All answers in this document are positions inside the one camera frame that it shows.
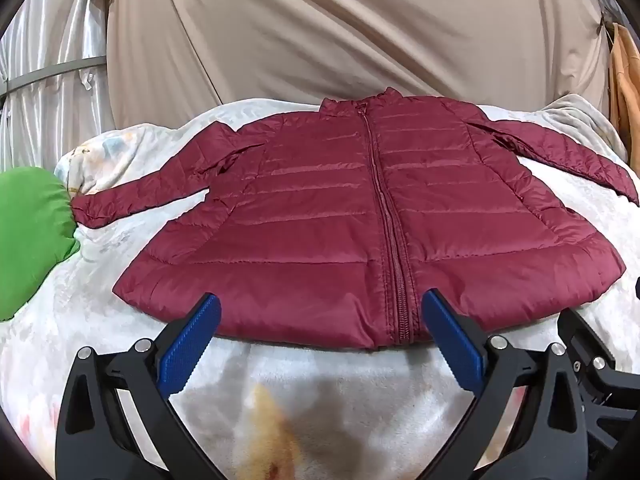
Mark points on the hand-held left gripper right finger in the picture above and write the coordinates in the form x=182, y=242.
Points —
x=452, y=340

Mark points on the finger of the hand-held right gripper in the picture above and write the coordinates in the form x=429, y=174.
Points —
x=595, y=355

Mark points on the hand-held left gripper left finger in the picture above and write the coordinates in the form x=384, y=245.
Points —
x=192, y=345

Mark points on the maroon quilted jacket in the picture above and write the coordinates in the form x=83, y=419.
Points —
x=320, y=230

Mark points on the floral fleece blanket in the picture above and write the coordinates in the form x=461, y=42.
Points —
x=310, y=385

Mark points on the green cloth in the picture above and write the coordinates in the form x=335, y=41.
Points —
x=30, y=240

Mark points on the white satin curtain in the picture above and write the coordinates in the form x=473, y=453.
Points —
x=55, y=115

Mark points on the orange hanging garment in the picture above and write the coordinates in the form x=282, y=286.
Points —
x=625, y=85

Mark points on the beige curtain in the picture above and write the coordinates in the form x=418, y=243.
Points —
x=325, y=35

